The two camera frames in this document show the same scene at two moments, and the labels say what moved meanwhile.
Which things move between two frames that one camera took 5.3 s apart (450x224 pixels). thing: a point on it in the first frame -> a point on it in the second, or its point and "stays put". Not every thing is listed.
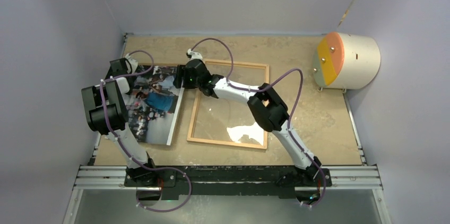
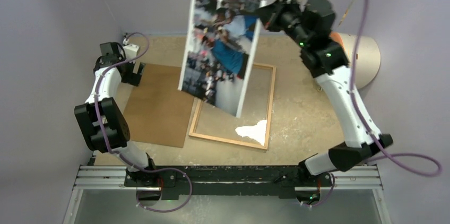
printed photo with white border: [153, 103] -> [222, 38]
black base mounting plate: [230, 181] stays put
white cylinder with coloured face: [343, 60] stays put
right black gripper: [181, 72] -> [270, 15]
